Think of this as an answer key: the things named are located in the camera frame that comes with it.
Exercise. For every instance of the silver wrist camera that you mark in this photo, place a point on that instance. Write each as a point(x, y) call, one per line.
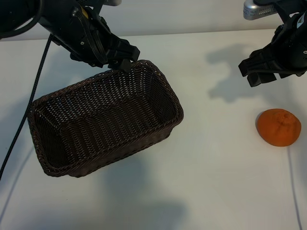
point(259, 9)
point(111, 2)

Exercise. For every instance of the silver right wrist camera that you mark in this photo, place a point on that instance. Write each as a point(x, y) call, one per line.
point(259, 9)

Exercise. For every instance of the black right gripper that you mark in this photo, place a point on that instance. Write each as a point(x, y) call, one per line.
point(290, 50)

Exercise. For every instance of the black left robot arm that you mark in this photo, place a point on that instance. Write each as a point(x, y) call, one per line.
point(14, 14)

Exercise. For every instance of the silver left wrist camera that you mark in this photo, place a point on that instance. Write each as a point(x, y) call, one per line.
point(111, 2)

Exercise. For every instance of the black right camera bracket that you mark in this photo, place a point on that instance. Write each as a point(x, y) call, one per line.
point(287, 12)

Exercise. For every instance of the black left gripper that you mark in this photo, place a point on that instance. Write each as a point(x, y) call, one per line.
point(72, 31)

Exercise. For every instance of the dark brown wicker basket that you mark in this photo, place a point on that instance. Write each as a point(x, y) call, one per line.
point(108, 119)

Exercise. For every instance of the orange mandarin fruit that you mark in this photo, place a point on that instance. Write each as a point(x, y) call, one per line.
point(279, 128)

